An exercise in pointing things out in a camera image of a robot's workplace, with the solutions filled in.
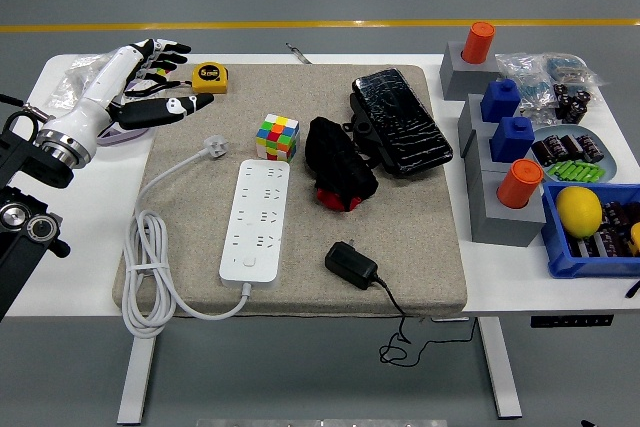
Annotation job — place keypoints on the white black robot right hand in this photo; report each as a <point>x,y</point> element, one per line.
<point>589,424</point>

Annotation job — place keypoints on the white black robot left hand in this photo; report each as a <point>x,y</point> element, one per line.
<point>100,87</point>

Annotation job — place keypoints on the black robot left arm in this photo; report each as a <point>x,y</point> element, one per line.
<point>20,167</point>

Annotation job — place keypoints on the clear bag of white parts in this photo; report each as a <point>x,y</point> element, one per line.
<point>70,82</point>

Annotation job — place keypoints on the white table leg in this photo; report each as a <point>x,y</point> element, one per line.
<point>500,372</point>
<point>137,377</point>

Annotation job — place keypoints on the black table control panel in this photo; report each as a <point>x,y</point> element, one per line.
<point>570,321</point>

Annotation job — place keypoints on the black pen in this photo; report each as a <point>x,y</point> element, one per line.
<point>634,289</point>

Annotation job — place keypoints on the blue plastic bin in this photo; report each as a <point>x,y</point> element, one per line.
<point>560,257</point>

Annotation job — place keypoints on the dark brown capacitor pile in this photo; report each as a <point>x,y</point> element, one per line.
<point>607,242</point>

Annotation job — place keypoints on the multicoloured puzzle cube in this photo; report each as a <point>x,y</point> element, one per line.
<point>277,137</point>

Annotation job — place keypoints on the yellow plastic piece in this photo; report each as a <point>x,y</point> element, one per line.
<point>635,239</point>

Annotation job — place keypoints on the grey pen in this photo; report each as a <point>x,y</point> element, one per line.
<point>298,53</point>

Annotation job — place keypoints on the yellow lemon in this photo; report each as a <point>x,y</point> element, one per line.
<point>578,212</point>

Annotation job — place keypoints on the grey block holder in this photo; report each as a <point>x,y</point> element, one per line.
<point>455,77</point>
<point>505,227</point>
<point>475,152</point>
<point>470,117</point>

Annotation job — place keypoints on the orange cylinder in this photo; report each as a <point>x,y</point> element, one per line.
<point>520,182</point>
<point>477,44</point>

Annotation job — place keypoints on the green battery pile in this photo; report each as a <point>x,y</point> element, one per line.
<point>575,171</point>

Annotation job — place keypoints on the grey-brown fabric mat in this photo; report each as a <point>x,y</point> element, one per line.
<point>390,247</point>

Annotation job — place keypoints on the light blue plate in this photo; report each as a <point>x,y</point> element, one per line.
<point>607,157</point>

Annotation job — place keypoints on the blue bottle-shaped block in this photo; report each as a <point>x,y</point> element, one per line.
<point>512,139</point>
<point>500,102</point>

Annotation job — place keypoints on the black glossy flat case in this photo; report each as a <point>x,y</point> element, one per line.
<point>400,117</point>

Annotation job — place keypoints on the black capacitor cluster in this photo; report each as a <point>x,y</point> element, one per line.
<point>570,107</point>

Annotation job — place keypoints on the clear bag of small screws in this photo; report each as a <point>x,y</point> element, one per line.
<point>537,109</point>

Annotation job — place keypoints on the clear bag of blue parts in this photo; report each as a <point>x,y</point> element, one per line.
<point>525,77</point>

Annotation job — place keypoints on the clear bag of blue components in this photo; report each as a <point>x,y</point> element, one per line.
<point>570,67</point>

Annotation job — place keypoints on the black plastic bracket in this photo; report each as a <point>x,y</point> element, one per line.
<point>362,129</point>

